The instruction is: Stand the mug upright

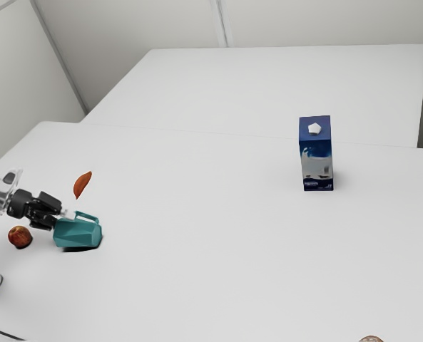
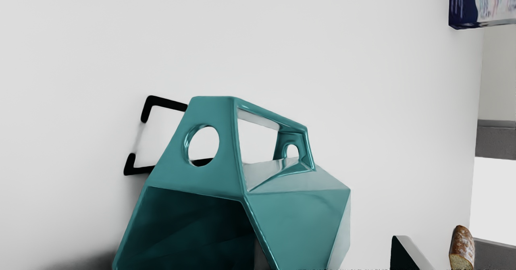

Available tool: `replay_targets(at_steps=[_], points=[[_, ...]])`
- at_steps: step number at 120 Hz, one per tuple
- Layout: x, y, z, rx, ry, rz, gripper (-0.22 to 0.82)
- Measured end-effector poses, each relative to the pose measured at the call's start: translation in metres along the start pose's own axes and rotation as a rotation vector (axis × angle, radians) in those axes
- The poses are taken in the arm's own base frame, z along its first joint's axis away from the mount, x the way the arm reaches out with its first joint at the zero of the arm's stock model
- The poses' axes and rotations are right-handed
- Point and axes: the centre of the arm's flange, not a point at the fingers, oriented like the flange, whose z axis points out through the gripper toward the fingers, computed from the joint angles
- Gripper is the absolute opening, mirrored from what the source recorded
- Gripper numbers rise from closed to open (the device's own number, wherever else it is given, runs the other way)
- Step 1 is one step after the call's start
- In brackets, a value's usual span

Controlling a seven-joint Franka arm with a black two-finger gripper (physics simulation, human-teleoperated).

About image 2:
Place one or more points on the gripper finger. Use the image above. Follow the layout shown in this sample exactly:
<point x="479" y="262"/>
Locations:
<point x="403" y="258"/>

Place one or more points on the dark blue printed carton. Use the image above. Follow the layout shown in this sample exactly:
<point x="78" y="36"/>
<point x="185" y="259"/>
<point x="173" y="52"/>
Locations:
<point x="463" y="4"/>

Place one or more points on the brown bread loaf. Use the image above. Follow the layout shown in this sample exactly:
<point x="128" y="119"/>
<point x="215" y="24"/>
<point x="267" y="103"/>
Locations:
<point x="462" y="248"/>

